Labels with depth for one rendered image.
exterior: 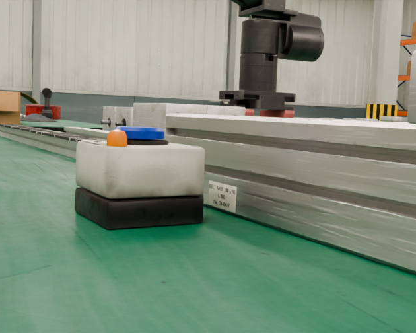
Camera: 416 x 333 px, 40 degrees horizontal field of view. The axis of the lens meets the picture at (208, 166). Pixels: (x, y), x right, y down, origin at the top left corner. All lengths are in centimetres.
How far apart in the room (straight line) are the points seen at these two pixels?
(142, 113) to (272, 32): 29
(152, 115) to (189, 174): 20
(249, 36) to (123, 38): 1130
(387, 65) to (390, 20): 63
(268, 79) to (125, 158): 47
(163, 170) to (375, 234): 16
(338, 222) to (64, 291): 19
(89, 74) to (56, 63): 69
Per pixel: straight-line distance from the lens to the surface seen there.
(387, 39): 875
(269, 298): 28
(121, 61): 1209
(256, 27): 86
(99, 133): 147
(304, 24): 91
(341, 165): 38
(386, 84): 871
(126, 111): 161
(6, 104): 273
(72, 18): 1193
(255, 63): 86
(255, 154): 46
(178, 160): 43
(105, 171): 41
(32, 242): 38
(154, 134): 44
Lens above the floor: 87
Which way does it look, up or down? 5 degrees down
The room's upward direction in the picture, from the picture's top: 2 degrees clockwise
